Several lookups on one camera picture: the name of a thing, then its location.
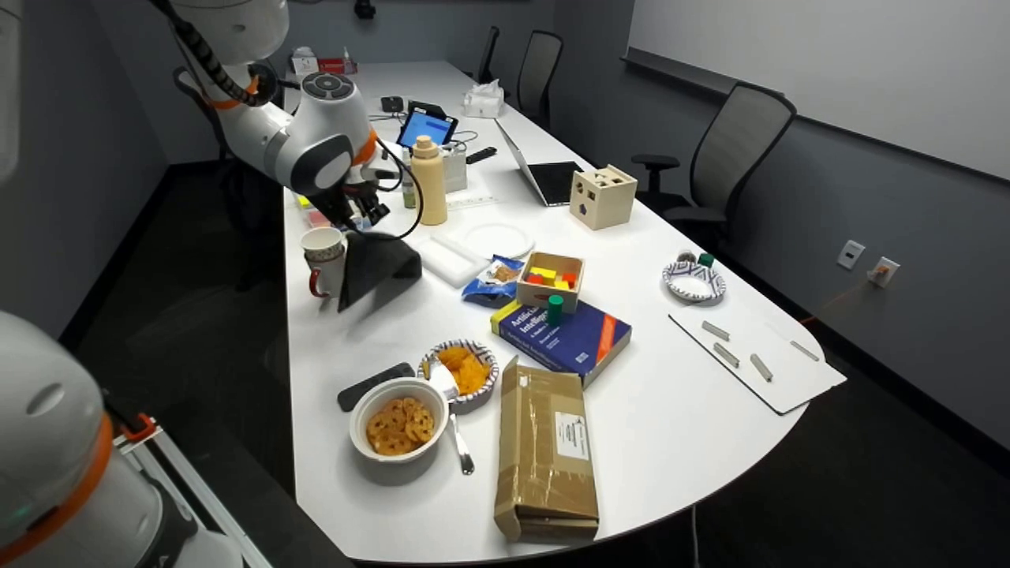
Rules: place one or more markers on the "blue book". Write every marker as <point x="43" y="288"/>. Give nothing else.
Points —
<point x="568" y="343"/>

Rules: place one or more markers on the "pretzel snacks pile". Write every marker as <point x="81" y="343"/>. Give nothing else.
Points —
<point x="398" y="423"/>

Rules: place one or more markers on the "small green object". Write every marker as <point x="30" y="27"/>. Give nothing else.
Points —
<point x="704" y="261"/>

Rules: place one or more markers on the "wooden tray coloured blocks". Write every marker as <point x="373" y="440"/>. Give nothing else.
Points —
<point x="554" y="261"/>

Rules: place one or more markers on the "grey mesh office chair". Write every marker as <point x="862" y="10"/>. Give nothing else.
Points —
<point x="744" y="137"/>
<point x="539" y="68"/>

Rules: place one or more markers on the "clear container colourful items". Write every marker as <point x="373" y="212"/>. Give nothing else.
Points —
<point x="317" y="220"/>

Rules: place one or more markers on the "white plastic jar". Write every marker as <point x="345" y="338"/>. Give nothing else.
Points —
<point x="303" y="61"/>

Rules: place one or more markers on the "white small container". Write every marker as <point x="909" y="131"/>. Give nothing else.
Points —
<point x="457" y="169"/>

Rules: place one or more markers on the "white wall outlet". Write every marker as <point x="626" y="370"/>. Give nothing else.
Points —
<point x="849" y="252"/>

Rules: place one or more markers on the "robot stand frame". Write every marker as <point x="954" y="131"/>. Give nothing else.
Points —
<point x="183" y="483"/>

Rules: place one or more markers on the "wooden cube with holes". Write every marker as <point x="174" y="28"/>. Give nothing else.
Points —
<point x="605" y="201"/>

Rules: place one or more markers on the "blue snack bag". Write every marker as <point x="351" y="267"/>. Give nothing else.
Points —
<point x="491" y="281"/>

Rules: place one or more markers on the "black office chair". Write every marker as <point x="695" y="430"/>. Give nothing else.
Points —
<point x="491" y="53"/>

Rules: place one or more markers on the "grey bar magnet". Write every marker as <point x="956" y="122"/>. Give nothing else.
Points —
<point x="719" y="328"/>
<point x="762" y="368"/>
<point x="805" y="350"/>
<point x="726" y="355"/>

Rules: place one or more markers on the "beige wall outlet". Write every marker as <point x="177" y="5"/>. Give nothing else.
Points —
<point x="886" y="271"/>

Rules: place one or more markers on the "brown cardboard box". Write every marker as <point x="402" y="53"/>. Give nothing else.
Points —
<point x="541" y="473"/>

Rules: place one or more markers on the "black marker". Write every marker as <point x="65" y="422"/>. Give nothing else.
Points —
<point x="482" y="157"/>

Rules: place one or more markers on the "open laptop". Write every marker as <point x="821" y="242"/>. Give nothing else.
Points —
<point x="554" y="178"/>

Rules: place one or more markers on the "wall whiteboard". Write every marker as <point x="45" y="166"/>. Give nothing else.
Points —
<point x="840" y="63"/>

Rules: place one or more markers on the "orange chips pile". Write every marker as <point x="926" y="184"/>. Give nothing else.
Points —
<point x="469" y="370"/>

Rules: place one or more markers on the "small black device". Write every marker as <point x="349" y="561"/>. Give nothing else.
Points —
<point x="392" y="104"/>

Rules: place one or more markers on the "black napkin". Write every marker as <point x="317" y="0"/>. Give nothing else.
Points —
<point x="373" y="270"/>

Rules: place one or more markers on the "tablet with blue screen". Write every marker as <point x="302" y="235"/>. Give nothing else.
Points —
<point x="428" y="127"/>

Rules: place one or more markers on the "cream squeeze bottle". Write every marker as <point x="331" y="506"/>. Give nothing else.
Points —
<point x="428" y="191"/>

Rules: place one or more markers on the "white bowl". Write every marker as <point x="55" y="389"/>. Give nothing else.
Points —
<point x="359" y="423"/>

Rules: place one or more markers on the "green cylinder block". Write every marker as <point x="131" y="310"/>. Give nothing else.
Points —
<point x="554" y="310"/>

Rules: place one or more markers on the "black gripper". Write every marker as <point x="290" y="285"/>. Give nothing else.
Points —
<point x="363" y="207"/>

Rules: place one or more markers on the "white foam tray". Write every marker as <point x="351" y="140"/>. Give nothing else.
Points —
<point x="460" y="264"/>

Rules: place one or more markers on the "white board panel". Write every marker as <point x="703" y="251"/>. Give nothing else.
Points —
<point x="776" y="385"/>

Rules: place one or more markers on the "white crumpled bag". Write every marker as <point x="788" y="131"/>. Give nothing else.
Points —
<point x="485" y="98"/>

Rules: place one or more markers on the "white round lid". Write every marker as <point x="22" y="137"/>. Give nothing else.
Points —
<point x="507" y="238"/>

